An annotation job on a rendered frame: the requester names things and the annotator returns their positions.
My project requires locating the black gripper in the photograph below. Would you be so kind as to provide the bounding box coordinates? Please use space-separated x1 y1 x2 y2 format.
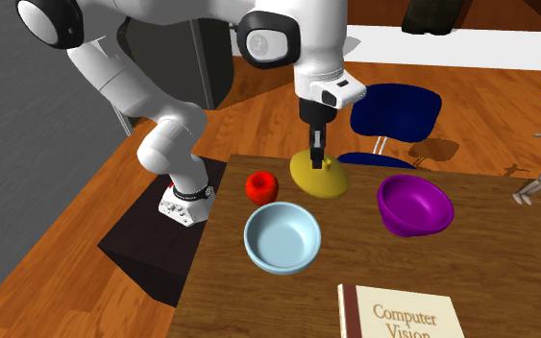
297 97 340 171

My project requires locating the yellow bowl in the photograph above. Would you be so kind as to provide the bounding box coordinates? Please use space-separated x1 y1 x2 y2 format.
289 149 350 200

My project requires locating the dark robot stand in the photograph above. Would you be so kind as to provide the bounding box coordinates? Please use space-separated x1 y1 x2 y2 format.
97 156 230 309

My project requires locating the brown wooden table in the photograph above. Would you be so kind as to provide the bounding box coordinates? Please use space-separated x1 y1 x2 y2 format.
165 153 541 338

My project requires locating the red apple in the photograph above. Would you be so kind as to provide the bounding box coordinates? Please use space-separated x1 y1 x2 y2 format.
244 170 281 207

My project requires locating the purple bowl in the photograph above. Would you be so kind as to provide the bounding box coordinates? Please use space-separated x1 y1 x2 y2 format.
376 174 455 238

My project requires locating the cream book with brown spine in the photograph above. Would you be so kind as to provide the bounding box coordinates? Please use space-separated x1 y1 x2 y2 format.
336 283 467 338

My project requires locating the blue chair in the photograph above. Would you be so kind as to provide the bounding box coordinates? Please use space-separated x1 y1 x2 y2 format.
336 83 444 171

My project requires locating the dark grey cabinet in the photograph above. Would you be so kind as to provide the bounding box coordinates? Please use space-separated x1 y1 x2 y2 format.
115 17 236 138

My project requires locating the light blue bowl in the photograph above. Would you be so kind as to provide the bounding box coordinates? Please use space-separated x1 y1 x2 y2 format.
243 201 323 276

